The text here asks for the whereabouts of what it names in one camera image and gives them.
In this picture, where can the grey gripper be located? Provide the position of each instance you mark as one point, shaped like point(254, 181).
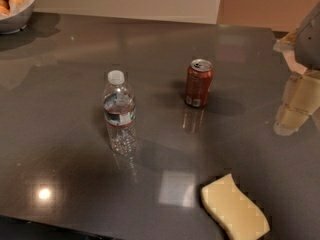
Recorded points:
point(309, 40)

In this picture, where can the red coke can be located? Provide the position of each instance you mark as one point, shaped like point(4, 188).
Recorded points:
point(199, 78)

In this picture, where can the yellow sponge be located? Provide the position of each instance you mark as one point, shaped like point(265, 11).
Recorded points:
point(240, 217)

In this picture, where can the clear plastic water bottle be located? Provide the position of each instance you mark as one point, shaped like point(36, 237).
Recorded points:
point(120, 113)

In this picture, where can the white paper bowl liner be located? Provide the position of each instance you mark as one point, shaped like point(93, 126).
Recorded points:
point(24, 6)

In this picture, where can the silver metal bowl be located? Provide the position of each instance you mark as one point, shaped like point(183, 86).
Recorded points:
point(14, 23)

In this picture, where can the orange fruit middle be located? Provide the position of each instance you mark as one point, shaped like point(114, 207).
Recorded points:
point(15, 4)

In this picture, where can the orange fruit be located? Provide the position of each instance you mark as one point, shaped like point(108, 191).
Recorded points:
point(4, 7)
point(15, 4)

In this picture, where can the orange fruit lower left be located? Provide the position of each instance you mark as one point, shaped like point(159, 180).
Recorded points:
point(4, 7)

